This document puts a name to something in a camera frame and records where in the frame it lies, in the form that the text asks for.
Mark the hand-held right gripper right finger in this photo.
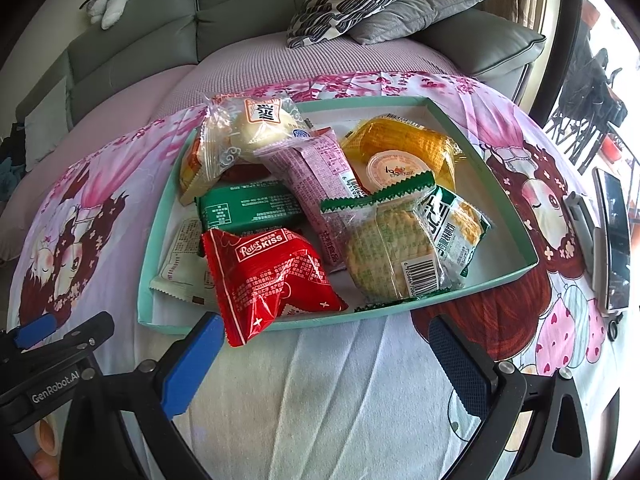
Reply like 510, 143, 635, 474
427, 312, 593, 480

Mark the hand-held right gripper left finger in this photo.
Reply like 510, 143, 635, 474
52, 311, 226, 480

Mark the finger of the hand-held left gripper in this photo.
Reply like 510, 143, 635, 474
12, 314, 58, 350
47, 311, 115, 361

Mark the white snack packet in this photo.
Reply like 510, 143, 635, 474
150, 215, 221, 306

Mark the red puffed snack packet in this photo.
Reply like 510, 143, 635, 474
200, 227, 349, 348

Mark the teal cardboard tray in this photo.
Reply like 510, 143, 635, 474
137, 96, 540, 336

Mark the green white biscuit packet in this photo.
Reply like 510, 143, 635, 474
417, 185, 492, 278

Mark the clear green-trimmed cracker packet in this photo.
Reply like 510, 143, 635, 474
320, 170, 443, 311

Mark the dark green biscuit packet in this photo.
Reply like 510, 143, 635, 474
196, 180, 306, 233

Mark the orange beige snack packet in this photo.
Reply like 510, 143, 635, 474
177, 137, 211, 206

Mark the yellow cake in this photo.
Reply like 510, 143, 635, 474
365, 149, 426, 193

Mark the pink snack packet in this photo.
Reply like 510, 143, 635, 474
252, 127, 371, 273

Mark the clear-wrapped round pastry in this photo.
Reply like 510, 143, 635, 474
200, 94, 311, 183

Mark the printed cartoon blanket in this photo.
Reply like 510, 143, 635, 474
7, 70, 640, 480

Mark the teal cloth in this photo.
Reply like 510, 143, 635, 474
0, 125, 26, 191

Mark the black smartphone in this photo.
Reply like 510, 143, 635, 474
592, 167, 633, 313

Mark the light grey cushion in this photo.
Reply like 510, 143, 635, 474
22, 76, 71, 173

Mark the yellow corn packet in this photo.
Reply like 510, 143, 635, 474
341, 114, 463, 191

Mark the grey sofa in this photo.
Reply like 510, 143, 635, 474
0, 0, 548, 171

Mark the grey pillow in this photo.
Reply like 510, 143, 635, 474
348, 0, 488, 46

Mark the black white patterned pillow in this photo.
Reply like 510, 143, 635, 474
286, 0, 423, 50

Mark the black metal frame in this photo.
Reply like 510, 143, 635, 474
547, 25, 628, 141

